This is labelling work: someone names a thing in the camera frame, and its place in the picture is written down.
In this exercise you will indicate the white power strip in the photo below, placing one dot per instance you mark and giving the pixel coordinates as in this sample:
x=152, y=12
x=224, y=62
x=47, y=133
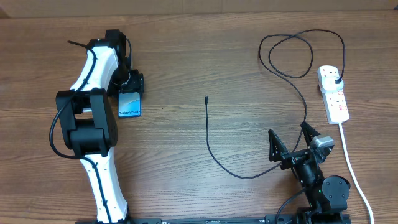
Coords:
x=335, y=103

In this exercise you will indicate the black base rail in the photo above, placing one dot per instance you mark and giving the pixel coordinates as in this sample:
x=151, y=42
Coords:
x=211, y=220

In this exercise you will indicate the Galaxy S24+ smartphone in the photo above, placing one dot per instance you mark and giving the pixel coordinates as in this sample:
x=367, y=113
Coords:
x=129, y=105

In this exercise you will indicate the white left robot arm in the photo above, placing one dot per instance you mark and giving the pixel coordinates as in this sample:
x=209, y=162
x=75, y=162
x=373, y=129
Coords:
x=88, y=124

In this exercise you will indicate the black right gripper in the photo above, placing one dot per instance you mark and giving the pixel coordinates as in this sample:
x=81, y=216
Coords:
x=278, y=152

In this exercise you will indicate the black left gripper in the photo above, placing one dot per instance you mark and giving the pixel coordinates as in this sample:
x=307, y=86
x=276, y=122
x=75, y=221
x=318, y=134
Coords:
x=137, y=83

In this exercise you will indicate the white charger plug adapter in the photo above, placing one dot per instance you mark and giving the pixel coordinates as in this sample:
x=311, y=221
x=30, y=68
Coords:
x=330, y=84

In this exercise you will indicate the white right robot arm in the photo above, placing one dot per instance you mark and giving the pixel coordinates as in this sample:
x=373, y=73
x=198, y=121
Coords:
x=327, y=196

